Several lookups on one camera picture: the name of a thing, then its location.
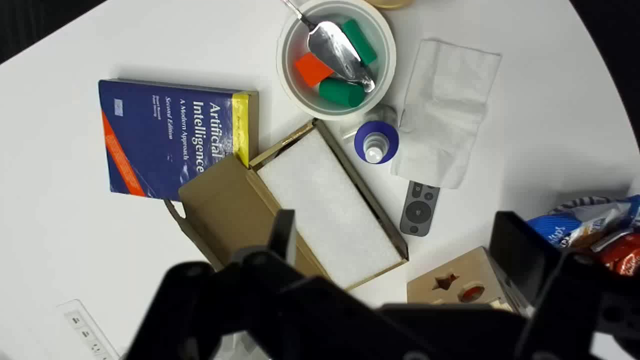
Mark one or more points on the red snack bag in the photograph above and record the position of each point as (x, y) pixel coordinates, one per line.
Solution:
(623, 256)

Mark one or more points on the orange block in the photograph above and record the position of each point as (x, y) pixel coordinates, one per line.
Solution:
(310, 71)

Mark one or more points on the wooden shape sorter cube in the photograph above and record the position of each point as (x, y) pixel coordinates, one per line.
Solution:
(481, 263)

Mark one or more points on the grey remote control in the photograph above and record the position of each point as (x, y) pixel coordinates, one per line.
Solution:
(420, 211)

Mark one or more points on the blue artificial intelligence book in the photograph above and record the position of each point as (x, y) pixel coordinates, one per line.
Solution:
(161, 133)

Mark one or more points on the white ruler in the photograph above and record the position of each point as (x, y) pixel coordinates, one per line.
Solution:
(86, 327)

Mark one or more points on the white bowl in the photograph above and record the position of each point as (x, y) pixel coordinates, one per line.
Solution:
(391, 61)

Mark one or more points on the clear plastic bag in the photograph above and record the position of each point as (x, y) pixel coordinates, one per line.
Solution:
(446, 106)

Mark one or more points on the metal spoon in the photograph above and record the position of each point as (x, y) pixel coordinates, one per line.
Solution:
(332, 47)

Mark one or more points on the white foam insert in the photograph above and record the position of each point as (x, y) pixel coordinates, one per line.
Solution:
(332, 207)

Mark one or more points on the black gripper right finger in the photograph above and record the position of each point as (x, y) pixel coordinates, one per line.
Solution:
(533, 260)

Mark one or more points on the brown cardboard box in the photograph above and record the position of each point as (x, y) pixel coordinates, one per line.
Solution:
(227, 207)

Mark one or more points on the small bottle blue cap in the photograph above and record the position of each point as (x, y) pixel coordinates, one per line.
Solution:
(388, 136)

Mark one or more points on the green block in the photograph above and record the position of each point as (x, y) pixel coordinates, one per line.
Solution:
(340, 92)
(360, 40)

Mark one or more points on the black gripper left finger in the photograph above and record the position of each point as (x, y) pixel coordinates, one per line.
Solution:
(220, 307)

